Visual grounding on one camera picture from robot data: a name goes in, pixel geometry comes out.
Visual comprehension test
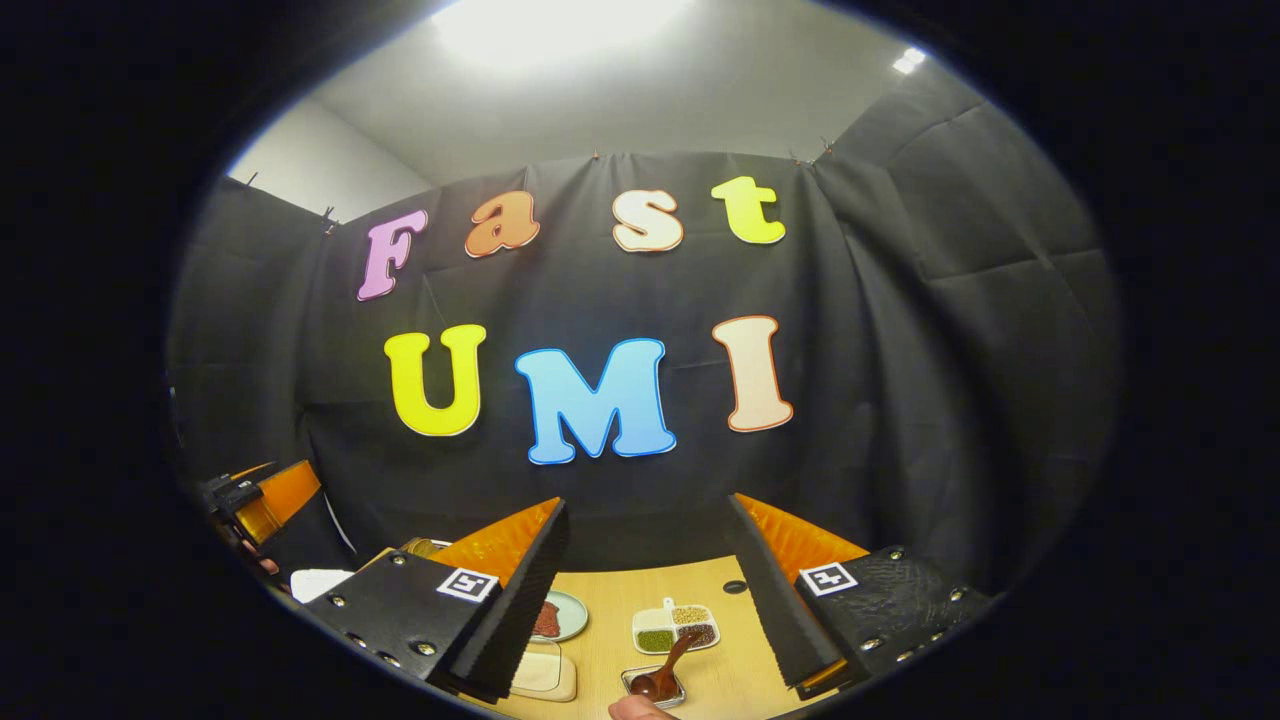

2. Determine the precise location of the black backdrop cloth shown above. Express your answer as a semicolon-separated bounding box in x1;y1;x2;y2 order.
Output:
168;60;1121;596

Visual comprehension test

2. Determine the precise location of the clear glass tray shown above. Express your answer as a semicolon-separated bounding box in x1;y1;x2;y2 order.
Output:
509;639;580;704

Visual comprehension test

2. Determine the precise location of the white power cable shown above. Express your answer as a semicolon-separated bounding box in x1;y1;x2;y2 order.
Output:
327;494;359;557

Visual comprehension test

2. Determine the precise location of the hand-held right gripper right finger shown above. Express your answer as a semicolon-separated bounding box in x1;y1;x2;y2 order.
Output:
724;491;1002;699

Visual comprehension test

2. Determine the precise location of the white rice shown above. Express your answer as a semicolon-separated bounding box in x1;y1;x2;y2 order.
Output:
514;651;562;694

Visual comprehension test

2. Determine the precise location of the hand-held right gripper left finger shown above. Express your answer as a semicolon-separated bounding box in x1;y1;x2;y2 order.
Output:
299;496;572;705

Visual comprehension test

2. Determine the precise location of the metal chopstick holder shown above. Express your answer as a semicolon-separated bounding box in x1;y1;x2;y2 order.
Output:
620;662;689;710

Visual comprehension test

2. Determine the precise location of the brown wooden spoon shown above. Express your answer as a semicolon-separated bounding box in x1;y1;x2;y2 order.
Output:
629;629;705;702

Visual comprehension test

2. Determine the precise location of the light green plate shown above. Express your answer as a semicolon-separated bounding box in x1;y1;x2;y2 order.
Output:
529;589;591;644

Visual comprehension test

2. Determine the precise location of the white rice cooker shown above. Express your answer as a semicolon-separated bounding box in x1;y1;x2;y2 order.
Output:
289;567;357;605

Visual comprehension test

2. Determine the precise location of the white divided grain dish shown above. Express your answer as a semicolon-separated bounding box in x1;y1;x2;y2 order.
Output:
631;596;722;657

